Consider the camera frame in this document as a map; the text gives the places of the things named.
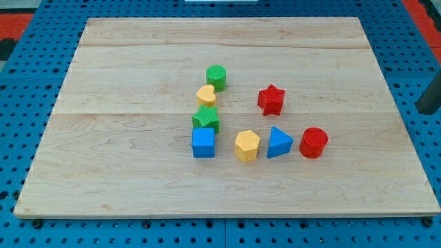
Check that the green star block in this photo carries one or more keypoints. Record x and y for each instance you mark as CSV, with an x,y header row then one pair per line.
x,y
206,117

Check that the blue cube block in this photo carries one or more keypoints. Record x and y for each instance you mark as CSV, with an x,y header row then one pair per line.
x,y
203,142

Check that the yellow heart block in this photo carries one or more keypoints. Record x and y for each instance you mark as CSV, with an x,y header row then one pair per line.
x,y
206,96

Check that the yellow hexagon block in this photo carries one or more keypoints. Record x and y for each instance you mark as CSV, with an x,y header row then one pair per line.
x,y
246,146

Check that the green cylinder block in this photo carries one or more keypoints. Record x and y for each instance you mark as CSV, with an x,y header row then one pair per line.
x,y
216,76

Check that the red star block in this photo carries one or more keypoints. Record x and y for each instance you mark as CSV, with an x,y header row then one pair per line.
x,y
271,100

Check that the wooden board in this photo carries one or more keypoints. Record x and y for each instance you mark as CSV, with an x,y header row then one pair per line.
x,y
118,144

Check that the blue triangle block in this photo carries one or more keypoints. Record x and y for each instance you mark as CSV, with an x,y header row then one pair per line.
x,y
279,143

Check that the red cylinder block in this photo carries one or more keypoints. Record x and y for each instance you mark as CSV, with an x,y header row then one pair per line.
x,y
313,142

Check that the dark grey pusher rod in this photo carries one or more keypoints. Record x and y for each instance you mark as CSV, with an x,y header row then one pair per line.
x,y
429,102

